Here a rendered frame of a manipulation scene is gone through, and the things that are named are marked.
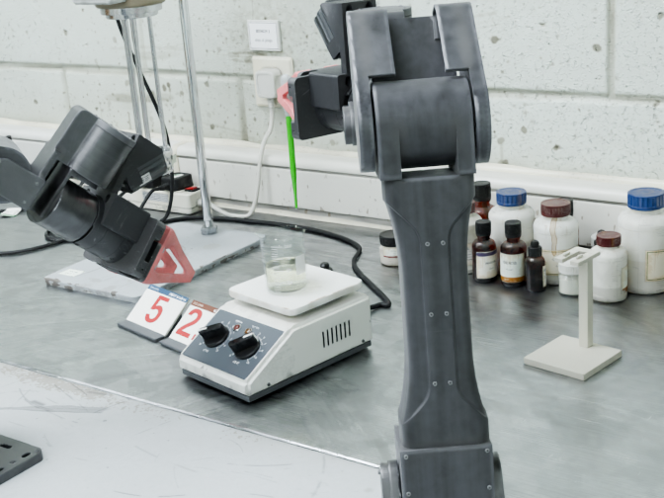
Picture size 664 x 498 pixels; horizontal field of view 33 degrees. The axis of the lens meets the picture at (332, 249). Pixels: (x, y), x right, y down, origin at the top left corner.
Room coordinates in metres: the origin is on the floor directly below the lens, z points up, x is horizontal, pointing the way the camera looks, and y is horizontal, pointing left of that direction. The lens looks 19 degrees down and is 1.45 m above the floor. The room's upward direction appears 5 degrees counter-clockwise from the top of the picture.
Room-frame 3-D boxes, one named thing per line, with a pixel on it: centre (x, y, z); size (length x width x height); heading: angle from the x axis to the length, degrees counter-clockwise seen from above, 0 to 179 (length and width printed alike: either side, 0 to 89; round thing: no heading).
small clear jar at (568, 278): (1.39, -0.31, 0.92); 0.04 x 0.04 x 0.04
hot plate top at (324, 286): (1.26, 0.05, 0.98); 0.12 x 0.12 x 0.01; 42
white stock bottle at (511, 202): (1.49, -0.25, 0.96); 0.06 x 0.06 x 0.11
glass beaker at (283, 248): (1.25, 0.06, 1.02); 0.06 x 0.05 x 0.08; 79
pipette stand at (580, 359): (1.18, -0.27, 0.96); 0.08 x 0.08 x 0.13; 44
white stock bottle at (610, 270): (1.36, -0.35, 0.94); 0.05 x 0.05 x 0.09
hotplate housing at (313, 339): (1.24, 0.07, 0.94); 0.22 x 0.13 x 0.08; 132
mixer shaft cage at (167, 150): (1.66, 0.26, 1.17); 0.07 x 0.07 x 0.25
